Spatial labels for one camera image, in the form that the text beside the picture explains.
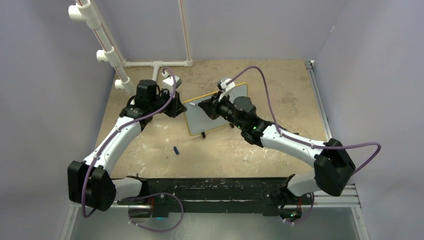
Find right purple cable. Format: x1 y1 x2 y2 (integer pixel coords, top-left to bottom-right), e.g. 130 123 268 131
225 65 382 227

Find yellow framed whiteboard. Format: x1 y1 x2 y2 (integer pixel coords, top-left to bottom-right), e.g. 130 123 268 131
183 91 230 137

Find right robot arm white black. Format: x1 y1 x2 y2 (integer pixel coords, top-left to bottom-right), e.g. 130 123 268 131
197 93 356 204

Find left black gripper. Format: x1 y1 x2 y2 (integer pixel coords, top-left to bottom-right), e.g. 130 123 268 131
149 88 186 118

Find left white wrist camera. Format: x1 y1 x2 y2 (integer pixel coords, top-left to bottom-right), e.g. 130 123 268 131
162 72 182 92

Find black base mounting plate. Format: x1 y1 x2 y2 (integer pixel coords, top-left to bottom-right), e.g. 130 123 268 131
117 177 313 218

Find white PVC pipe frame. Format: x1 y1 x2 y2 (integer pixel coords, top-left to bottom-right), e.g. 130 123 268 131
68 0 194 96

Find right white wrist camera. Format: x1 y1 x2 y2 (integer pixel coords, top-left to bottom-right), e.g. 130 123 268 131
217 77 236 102

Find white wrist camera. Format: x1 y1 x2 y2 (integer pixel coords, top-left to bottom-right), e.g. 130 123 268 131
217 77 236 102
162 72 182 92

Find aluminium rail frame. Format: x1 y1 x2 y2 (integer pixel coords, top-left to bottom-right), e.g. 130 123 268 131
67 67 359 226

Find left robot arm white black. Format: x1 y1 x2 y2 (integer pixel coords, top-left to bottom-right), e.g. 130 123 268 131
67 76 187 212

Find blue marker cap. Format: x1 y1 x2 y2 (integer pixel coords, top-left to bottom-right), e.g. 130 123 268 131
173 146 180 155

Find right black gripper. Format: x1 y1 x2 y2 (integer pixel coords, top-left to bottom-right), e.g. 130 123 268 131
199 90 245 131

